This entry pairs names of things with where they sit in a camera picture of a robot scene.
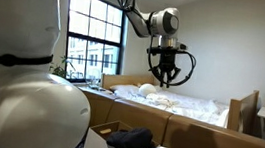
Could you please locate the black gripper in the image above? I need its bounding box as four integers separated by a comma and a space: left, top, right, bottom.
152, 53, 184, 90

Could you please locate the white cardboard box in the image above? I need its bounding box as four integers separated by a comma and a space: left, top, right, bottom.
82, 116, 164, 148

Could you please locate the round white cushion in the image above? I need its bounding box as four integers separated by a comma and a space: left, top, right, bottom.
137, 82, 158, 99

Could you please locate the white rumpled bedding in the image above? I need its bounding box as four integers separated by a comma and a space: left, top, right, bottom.
106, 79, 232, 128

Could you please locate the clear glass on sill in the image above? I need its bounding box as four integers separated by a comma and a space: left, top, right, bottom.
86, 75, 103, 92

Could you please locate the black cloth garment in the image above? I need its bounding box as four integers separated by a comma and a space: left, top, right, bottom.
105, 124, 158, 148

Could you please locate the black framed window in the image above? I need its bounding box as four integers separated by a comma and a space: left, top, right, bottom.
58, 0, 131, 89

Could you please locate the green potted plant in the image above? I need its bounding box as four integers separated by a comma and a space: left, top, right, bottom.
49, 54, 77, 81

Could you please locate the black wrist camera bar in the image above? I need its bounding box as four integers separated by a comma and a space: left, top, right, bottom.
147, 44, 189, 60

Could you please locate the wooden bed frame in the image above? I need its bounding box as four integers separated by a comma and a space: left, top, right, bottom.
96, 69, 262, 136

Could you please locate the black strap on arm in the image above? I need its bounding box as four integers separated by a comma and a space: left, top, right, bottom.
0, 48, 55, 73

